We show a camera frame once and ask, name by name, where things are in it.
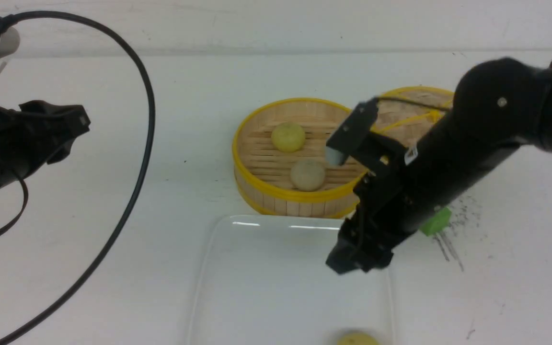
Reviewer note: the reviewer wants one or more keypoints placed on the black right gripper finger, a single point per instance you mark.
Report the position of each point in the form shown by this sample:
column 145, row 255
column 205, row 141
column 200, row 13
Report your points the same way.
column 348, row 255
column 375, row 253

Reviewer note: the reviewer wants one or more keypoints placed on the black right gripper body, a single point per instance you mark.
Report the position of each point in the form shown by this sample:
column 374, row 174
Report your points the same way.
column 443, row 164

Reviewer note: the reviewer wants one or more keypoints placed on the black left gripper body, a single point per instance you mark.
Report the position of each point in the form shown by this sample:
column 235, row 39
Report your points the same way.
column 19, row 149

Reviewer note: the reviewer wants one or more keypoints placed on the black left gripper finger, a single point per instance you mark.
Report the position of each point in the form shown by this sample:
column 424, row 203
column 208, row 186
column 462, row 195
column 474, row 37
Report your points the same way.
column 64, row 122
column 61, row 153

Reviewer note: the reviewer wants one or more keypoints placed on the white steamed bun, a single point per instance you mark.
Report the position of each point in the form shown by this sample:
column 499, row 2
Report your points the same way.
column 307, row 175

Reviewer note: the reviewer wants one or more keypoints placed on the yellow steamed bun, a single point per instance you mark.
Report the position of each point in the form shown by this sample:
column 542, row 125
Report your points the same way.
column 288, row 137
column 357, row 338

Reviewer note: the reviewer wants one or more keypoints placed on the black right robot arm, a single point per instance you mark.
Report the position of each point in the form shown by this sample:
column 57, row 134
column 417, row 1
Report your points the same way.
column 498, row 106

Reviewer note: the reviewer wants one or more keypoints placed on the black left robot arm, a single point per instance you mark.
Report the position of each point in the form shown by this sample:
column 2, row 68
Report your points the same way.
column 38, row 133

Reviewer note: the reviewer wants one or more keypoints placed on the white rectangular plate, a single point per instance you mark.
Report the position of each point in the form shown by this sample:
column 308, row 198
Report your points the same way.
column 264, row 281

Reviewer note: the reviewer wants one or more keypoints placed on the green cube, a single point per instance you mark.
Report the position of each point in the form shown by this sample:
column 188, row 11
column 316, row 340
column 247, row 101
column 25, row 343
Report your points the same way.
column 437, row 223

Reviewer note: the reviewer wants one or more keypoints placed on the woven bamboo steamer lid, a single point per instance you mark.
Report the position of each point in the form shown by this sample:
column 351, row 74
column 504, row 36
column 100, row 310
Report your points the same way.
column 408, row 123

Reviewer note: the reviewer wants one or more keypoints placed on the bamboo steamer basket yellow rim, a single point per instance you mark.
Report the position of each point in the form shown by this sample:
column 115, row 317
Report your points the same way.
column 262, row 172

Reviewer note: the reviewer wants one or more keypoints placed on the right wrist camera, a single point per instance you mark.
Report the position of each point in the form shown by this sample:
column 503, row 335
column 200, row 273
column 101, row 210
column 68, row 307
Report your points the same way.
column 354, row 139

